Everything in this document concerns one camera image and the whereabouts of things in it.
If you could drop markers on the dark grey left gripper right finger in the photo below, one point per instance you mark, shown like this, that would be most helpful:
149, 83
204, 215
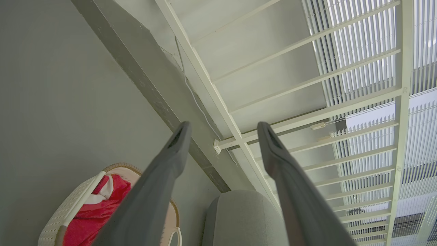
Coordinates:
300, 205

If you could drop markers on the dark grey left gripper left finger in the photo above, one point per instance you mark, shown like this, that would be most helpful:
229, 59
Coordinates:
150, 194

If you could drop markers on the white plastic laundry basket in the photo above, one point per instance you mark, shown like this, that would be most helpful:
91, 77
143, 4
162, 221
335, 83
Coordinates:
65, 209

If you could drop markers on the red and white garment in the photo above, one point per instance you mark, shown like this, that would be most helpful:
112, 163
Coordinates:
95, 213

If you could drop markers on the grey fabric sofa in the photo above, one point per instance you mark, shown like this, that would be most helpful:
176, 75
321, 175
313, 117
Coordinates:
239, 220

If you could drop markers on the grey concrete step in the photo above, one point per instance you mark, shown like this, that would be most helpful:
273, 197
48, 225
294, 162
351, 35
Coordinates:
136, 75

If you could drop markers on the white wooden railing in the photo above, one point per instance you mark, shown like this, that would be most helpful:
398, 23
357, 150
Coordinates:
406, 51

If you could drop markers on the white window blinds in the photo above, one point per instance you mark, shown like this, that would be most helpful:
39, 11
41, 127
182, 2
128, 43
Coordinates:
426, 34

